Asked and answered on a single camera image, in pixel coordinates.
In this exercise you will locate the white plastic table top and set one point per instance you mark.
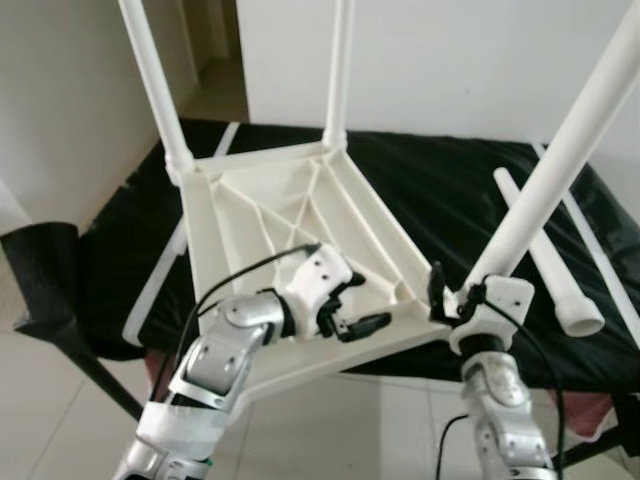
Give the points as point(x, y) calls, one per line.
point(300, 200)

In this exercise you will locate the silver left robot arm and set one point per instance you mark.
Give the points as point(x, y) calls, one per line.
point(220, 350)

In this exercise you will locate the white plastic table leg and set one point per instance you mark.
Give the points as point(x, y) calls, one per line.
point(339, 70)
point(570, 295)
point(155, 85)
point(560, 155)

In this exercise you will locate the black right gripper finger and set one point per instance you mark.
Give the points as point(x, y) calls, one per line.
point(439, 295)

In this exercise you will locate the black table cloth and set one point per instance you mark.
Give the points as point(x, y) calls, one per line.
point(440, 190)

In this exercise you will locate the pink cloth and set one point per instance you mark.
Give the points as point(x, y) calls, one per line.
point(592, 410)

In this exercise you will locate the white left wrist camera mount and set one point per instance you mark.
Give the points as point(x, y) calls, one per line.
point(320, 272)

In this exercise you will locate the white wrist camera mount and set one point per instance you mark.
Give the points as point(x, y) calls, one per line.
point(505, 300)
point(320, 272)

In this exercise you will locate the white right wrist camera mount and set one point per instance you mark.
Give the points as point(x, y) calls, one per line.
point(505, 300)

